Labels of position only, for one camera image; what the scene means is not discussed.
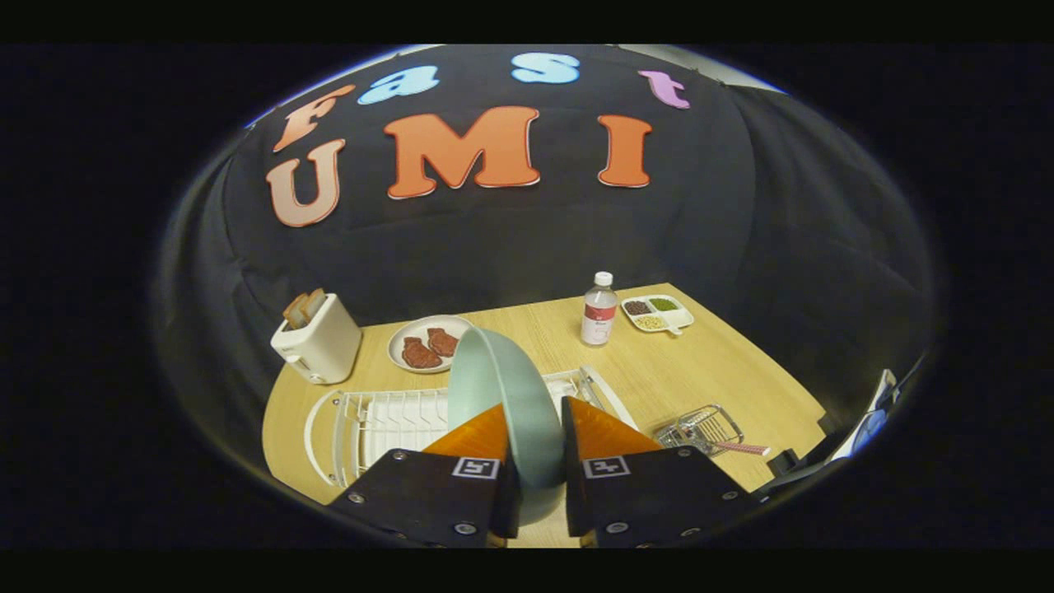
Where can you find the white toaster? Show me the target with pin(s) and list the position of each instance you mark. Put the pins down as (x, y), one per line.
(325, 346)

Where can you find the black backdrop cloth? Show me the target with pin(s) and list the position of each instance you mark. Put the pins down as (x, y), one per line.
(494, 247)

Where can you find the pile of green beans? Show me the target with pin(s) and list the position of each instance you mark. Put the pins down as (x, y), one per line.
(664, 304)

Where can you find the red-label plastic bottle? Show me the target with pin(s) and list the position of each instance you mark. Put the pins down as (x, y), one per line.
(599, 317)

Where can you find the light green plate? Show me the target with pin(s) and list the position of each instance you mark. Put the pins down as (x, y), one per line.
(502, 387)

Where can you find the white divided dish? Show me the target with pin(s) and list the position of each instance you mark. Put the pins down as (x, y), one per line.
(682, 318)

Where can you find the brown toast slice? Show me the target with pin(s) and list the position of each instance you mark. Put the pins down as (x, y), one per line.
(295, 311)
(314, 303)

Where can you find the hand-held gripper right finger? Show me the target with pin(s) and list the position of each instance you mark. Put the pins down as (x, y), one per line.
(572, 494)

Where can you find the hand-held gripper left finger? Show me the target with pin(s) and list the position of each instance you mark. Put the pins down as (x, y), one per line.
(504, 506)

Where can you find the pile of dark beans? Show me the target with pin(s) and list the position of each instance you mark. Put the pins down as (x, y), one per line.
(636, 308)

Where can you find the white round plate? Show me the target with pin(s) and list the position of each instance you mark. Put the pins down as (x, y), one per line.
(412, 328)

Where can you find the pile of yellow beans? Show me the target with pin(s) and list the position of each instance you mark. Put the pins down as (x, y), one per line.
(650, 322)

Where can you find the brown meat piece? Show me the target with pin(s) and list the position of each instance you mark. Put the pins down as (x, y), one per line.
(420, 354)
(443, 342)

